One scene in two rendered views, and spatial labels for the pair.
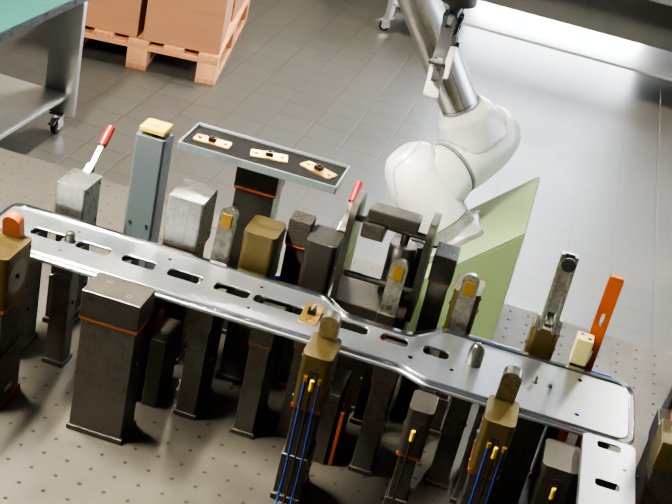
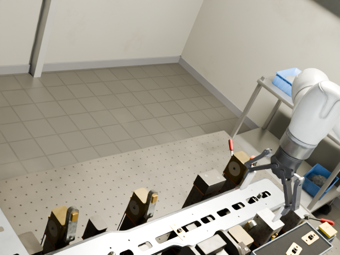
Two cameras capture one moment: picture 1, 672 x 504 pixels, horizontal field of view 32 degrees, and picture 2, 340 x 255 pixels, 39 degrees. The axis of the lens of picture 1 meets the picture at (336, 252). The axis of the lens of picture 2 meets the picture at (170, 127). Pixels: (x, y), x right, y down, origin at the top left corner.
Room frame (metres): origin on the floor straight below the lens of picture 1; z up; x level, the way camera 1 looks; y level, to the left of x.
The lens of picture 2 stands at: (2.52, -1.29, 2.29)
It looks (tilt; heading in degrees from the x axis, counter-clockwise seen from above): 32 degrees down; 119
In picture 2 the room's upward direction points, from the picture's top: 24 degrees clockwise
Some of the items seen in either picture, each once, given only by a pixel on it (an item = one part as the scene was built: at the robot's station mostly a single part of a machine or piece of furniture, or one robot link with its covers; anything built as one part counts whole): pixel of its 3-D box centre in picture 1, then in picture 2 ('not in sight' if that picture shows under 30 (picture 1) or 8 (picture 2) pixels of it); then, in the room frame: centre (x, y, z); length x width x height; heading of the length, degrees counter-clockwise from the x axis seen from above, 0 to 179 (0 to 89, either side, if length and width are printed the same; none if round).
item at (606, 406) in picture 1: (300, 314); (180, 229); (2.03, 0.04, 1.00); 1.38 x 0.22 x 0.02; 82
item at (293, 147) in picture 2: not in sight; (297, 142); (2.27, -0.12, 1.69); 0.09 x 0.09 x 0.06
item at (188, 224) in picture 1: (183, 271); (251, 253); (2.26, 0.32, 0.90); 0.13 x 0.08 x 0.41; 172
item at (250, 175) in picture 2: (434, 80); (247, 180); (2.20, -0.11, 1.48); 0.03 x 0.01 x 0.07; 82
